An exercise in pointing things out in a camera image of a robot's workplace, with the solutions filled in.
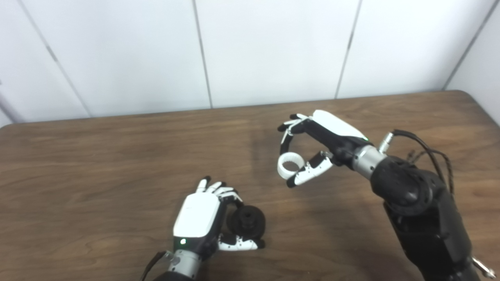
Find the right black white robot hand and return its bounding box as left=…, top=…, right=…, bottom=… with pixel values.
left=277, top=110, right=373, bottom=189

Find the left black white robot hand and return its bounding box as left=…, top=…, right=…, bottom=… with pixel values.
left=173, top=176, right=266, bottom=261

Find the round black part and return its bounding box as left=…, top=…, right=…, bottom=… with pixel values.
left=226, top=205, right=266, bottom=239

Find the white ring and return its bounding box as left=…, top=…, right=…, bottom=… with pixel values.
left=277, top=153, right=305, bottom=180

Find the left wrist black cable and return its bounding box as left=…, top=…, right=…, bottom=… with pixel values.
left=140, top=251, right=166, bottom=281

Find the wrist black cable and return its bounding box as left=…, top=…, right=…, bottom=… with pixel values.
left=378, top=129, right=496, bottom=278
left=140, top=251, right=166, bottom=281

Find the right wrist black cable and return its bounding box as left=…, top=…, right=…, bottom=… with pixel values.
left=378, top=129, right=496, bottom=278

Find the grey corner post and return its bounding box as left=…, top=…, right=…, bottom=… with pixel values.
left=0, top=80, right=20, bottom=123

